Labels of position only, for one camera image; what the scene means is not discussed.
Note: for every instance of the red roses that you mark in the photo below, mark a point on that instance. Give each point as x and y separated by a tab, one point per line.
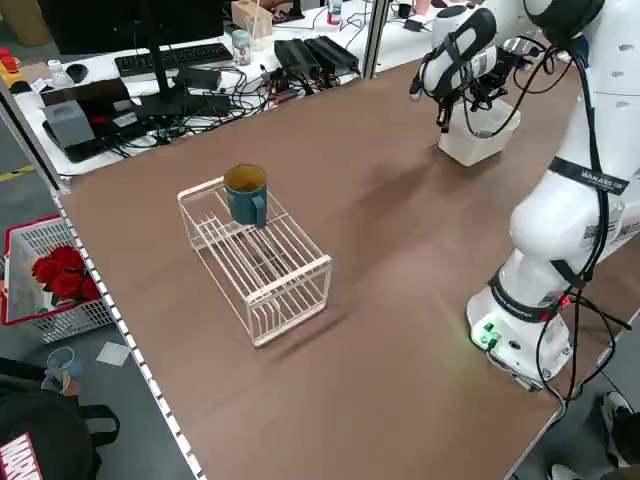
65	280

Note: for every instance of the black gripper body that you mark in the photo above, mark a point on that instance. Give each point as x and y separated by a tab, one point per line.
505	69

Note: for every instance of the glass jar teal lid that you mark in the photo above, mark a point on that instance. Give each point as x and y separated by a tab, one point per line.
241	50

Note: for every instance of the small black power adapter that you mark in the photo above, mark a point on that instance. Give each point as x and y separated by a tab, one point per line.
414	25

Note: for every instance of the white paper sheet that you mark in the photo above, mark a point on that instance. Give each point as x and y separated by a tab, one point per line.
112	354

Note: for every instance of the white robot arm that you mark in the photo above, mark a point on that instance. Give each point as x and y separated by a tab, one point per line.
565	235
432	75

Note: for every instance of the red emergency stop button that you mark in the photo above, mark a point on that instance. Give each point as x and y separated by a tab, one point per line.
7	60

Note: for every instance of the blue cup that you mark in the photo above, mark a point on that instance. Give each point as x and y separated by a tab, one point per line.
65	362

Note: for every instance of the white plastic preservation box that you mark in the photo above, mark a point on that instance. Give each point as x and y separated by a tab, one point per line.
470	152

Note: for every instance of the black computer mouse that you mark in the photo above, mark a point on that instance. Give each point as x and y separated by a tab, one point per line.
77	73

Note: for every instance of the teal mug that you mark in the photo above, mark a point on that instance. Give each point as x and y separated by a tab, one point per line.
245	205

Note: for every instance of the black device tray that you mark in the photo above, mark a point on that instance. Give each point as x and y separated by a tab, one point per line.
85	151

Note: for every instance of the black computer monitor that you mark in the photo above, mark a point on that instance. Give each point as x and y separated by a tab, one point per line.
125	25

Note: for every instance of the black keyboard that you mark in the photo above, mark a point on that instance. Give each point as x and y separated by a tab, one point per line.
190	54

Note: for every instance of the white slotted table rail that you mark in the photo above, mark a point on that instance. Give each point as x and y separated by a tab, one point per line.
135	350

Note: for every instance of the large black power adapter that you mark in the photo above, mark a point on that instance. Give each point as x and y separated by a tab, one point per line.
332	52
295	55

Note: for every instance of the black flat box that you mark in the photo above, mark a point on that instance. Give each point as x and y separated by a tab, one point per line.
85	92

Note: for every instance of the white black sneaker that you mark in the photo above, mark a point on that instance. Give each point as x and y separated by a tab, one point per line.
612	420
561	472

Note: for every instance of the pink cup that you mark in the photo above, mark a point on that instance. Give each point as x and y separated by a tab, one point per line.
424	7

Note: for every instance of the wooden box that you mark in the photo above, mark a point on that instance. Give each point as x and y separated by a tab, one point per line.
250	20

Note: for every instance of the grey frame post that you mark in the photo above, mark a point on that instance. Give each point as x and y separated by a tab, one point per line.
35	140

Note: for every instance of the grey box device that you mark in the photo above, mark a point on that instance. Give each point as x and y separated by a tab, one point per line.
70	125

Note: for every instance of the clear plastic bottle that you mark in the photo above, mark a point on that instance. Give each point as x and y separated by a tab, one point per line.
57	75

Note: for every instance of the black backpack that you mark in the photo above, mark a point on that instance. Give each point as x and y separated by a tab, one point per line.
40	425

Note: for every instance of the white basket red rim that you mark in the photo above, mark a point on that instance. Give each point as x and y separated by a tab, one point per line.
75	320

